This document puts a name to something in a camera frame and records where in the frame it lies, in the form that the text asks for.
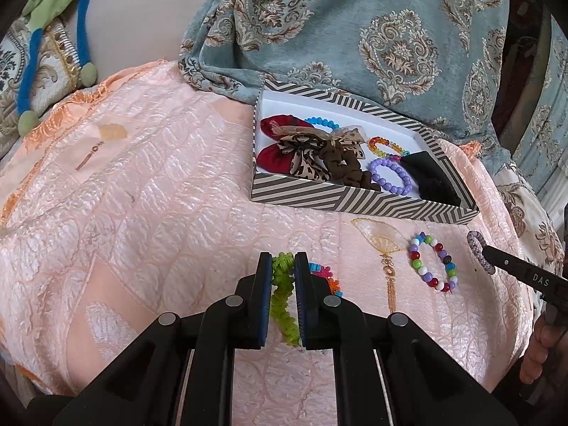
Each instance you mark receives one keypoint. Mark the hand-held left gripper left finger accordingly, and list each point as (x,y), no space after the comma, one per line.
(266,301)

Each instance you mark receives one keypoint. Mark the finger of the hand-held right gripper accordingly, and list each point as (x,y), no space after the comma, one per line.
(523,273)

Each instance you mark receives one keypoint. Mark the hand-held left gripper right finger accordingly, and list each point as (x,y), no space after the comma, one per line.
(301,306)

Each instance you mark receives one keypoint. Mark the striped cardboard box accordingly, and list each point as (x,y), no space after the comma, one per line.
(355,206)

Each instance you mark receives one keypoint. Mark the black scrunchie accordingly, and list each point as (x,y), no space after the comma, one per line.
(430,177)

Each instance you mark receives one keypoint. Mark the red satin hair bow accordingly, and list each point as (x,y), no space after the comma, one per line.
(270,156)

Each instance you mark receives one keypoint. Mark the person's right hand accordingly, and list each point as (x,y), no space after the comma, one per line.
(534,350)

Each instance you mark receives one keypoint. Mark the peach embroidered bedspread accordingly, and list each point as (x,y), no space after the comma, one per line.
(155,230)

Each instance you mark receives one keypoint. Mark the pale blue patterned fabric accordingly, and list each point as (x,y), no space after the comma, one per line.
(546,133)

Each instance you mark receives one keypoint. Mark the brown scrunchie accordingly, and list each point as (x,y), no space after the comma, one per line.
(350,173)

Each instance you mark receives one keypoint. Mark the leopard print hair bow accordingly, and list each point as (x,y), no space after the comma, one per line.
(306,164)

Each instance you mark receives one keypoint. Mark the blue patterned blanket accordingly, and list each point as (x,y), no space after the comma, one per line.
(355,0)

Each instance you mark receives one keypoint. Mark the beige patterned cushion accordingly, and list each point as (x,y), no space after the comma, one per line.
(49,66)

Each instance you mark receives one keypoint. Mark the green and blue plush toy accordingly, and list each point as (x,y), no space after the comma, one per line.
(82,31)

